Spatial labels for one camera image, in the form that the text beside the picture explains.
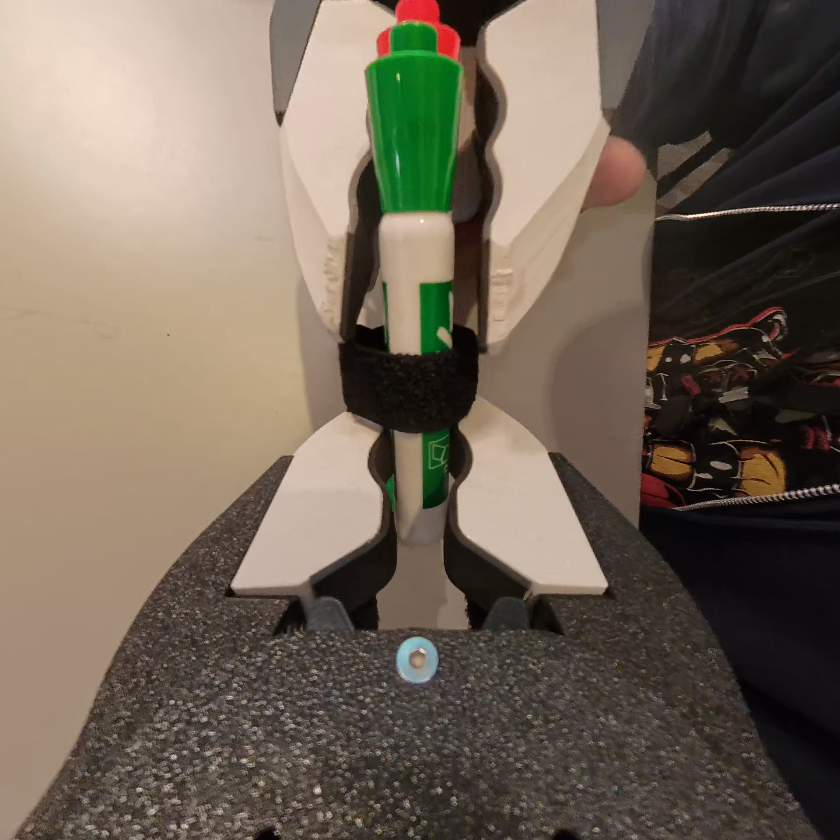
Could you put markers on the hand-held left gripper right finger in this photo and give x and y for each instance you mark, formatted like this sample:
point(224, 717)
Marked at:
point(525, 519)

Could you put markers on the person's right hand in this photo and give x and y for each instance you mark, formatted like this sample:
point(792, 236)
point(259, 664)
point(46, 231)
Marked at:
point(614, 173)

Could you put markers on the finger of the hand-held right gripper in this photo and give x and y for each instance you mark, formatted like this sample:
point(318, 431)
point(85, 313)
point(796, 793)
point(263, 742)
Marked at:
point(545, 145)
point(322, 171)

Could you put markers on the red marker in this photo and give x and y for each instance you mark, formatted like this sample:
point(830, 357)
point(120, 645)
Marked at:
point(420, 20)

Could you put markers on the green marker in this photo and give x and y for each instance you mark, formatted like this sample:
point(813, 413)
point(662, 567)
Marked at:
point(414, 171)

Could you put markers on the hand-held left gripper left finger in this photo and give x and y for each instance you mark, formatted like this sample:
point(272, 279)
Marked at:
point(309, 525)

